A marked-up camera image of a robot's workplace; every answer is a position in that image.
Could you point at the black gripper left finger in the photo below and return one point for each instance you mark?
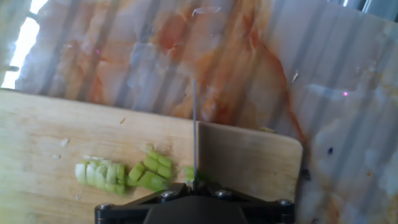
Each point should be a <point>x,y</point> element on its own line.
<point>130,208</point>

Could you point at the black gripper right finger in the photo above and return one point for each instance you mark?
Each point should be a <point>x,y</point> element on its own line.
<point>264,208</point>

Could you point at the thin steel knife blade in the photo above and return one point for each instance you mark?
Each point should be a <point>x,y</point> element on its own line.
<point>194,133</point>

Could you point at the pale cut scallion slice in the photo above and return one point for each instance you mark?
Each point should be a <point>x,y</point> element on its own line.
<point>80,173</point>

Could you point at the tiny yellow scallion scrap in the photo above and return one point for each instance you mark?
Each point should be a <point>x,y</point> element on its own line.
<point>267,129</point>

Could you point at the wooden cutting board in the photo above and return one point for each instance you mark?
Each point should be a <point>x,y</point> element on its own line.
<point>93,124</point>

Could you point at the tiny white scallion scrap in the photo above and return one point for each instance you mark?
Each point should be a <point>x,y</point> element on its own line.
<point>294,76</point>

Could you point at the orange marble pattern mat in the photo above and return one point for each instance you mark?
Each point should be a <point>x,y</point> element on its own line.
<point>248,62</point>

